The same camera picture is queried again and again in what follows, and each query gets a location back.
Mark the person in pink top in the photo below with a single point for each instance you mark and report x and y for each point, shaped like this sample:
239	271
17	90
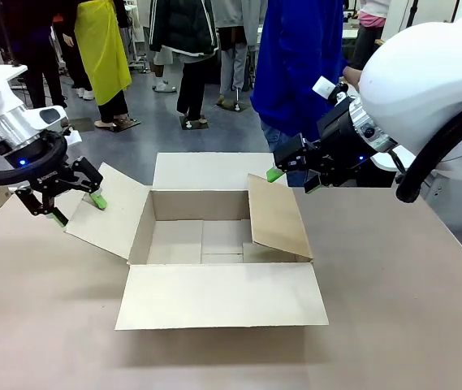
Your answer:
366	28

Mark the person in blue jacket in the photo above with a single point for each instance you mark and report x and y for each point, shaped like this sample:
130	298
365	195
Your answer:
291	61

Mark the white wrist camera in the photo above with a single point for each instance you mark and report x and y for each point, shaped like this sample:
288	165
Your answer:
324	86
74	138

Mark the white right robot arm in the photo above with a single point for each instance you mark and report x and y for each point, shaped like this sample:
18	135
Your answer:
425	73

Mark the person's left hand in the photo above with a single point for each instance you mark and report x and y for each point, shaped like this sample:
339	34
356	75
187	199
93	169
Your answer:
353	76

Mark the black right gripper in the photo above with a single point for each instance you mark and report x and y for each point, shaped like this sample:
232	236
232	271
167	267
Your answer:
342	142

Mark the brown cardboard box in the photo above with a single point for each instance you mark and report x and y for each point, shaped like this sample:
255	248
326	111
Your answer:
222	292

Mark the person's left forearm blue sleeve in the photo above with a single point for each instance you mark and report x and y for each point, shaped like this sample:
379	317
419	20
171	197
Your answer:
332	48

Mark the white work table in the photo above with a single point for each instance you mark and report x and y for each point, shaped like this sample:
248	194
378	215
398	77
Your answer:
15	73

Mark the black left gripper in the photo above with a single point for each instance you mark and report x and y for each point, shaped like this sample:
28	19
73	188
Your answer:
50	180

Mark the black tripod pole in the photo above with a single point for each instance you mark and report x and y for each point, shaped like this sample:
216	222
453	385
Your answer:
412	10

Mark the person in black clothes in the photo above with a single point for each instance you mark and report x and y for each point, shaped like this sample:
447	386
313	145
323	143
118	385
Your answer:
37	48

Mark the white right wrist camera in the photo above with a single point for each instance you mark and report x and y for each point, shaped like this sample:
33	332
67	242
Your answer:
324	86

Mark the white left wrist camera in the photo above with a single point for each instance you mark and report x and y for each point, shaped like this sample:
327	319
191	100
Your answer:
74	138

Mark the person in grey hoodie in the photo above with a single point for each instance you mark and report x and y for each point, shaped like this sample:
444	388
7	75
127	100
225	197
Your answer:
234	40

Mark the dark floor plate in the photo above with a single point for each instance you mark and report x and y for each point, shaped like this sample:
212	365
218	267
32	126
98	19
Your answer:
82	125
195	124
230	105
127	124

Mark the person in yellow apron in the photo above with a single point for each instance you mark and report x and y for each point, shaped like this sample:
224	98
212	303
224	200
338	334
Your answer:
102	53

